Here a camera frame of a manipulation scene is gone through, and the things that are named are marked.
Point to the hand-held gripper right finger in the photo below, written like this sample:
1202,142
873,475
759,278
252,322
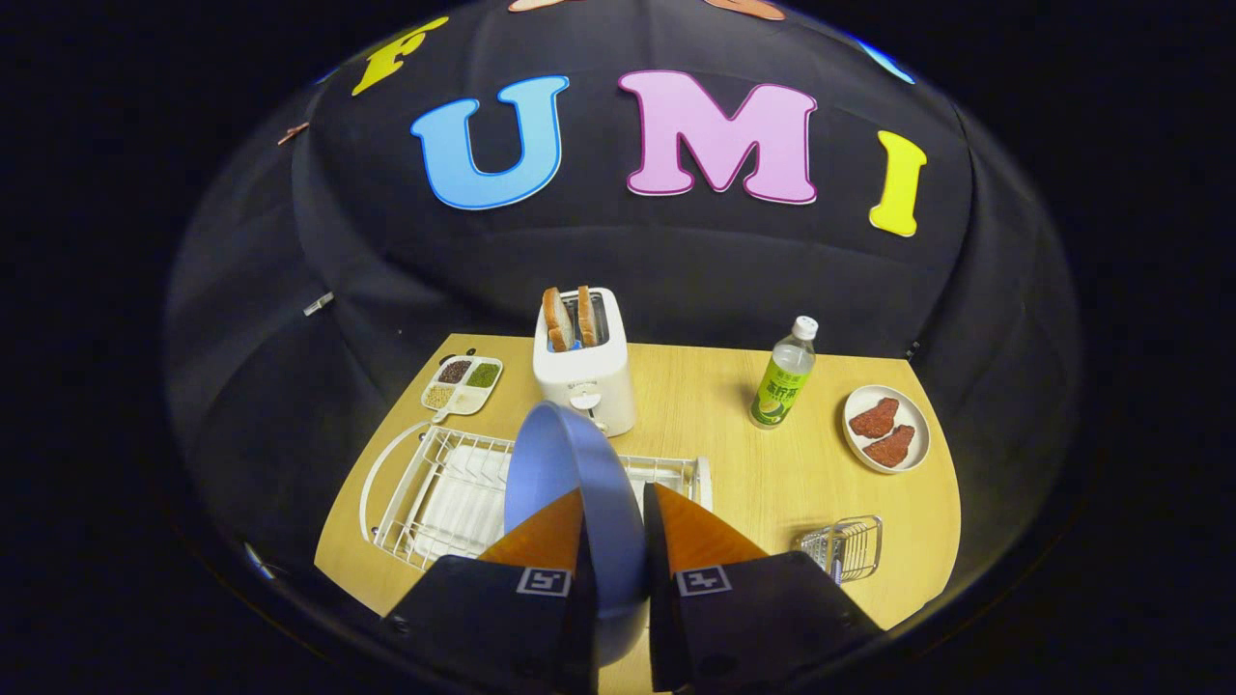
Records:
659,627

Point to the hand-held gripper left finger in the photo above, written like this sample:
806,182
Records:
585,627

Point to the blue plate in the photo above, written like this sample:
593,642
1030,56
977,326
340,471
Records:
560,463

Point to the white divided spice dish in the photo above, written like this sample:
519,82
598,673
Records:
483,375

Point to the white plate with meat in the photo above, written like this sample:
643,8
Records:
910,403

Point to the white toaster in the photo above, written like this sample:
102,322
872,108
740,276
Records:
589,381

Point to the green label drink bottle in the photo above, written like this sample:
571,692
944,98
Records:
780,391

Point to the red meat piece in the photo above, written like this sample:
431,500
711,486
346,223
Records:
890,447
874,419

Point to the bread slice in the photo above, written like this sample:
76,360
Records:
556,320
587,317

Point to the black backdrop cloth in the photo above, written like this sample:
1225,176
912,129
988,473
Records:
676,251

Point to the silver clip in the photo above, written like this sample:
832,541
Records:
319,303

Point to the copper clip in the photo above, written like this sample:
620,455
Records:
294,133

